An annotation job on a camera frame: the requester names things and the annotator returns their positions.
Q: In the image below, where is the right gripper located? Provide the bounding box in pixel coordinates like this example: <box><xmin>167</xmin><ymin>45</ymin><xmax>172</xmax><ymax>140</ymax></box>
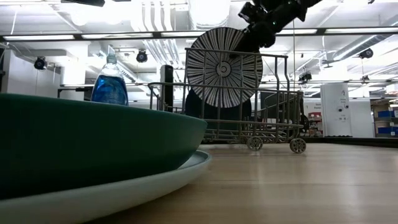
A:
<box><xmin>234</xmin><ymin>0</ymin><xmax>304</xmax><ymax>53</ymax></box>

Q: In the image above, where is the blue white striped plate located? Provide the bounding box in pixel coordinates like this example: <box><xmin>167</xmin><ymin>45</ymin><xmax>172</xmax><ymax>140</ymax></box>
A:
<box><xmin>185</xmin><ymin>27</ymin><xmax>264</xmax><ymax>109</ymax></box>

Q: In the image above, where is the green deep plate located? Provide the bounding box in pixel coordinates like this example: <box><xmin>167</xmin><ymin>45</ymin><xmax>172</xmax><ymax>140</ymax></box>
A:
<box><xmin>0</xmin><ymin>93</ymin><xmax>208</xmax><ymax>200</ymax></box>

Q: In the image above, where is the black monitor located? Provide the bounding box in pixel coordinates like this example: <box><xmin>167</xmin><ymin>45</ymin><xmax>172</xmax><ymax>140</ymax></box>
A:
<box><xmin>260</xmin><ymin>91</ymin><xmax>304</xmax><ymax>129</ymax></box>

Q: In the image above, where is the tall white cabinet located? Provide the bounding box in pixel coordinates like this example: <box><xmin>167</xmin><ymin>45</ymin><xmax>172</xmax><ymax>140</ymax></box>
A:
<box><xmin>320</xmin><ymin>82</ymin><xmax>354</xmax><ymax>138</ymax></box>

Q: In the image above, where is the black upright column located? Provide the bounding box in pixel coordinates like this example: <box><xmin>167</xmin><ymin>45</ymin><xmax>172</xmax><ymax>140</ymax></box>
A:
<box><xmin>160</xmin><ymin>64</ymin><xmax>174</xmax><ymax>113</ymax></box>

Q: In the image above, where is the low white cabinet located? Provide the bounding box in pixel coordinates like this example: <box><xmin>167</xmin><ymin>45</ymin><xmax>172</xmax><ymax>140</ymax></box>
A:
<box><xmin>351</xmin><ymin>98</ymin><xmax>376</xmax><ymax>138</ymax></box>

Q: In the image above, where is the shelf with blue bins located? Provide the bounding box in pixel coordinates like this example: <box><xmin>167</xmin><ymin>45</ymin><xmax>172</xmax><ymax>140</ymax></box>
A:
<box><xmin>371</xmin><ymin>102</ymin><xmax>398</xmax><ymax>138</ymax></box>

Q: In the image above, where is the blue dish soap bottle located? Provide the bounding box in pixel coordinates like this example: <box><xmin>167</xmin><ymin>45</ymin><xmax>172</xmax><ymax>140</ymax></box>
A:
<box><xmin>91</xmin><ymin>53</ymin><xmax>129</xmax><ymax>106</ymax></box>

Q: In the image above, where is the pale blue plate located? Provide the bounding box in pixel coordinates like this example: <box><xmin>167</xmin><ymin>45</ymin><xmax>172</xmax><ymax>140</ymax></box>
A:
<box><xmin>0</xmin><ymin>150</ymin><xmax>213</xmax><ymax>224</ymax></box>

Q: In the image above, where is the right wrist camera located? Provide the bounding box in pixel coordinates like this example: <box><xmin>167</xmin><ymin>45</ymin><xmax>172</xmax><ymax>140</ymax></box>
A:
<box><xmin>238</xmin><ymin>1</ymin><xmax>268</xmax><ymax>25</ymax></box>

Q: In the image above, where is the thin hanging cable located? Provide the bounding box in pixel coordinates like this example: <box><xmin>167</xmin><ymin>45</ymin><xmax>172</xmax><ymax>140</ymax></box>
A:
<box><xmin>291</xmin><ymin>20</ymin><xmax>296</xmax><ymax>94</ymax></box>

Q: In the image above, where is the grey wire dish rack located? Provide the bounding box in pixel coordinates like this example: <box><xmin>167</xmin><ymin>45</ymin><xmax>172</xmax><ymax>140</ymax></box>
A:
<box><xmin>147</xmin><ymin>47</ymin><xmax>307</xmax><ymax>154</ymax></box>

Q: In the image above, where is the black aluminium table frame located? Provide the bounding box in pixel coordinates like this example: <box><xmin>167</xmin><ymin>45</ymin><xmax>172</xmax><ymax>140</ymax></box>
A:
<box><xmin>198</xmin><ymin>136</ymin><xmax>398</xmax><ymax>148</ymax></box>

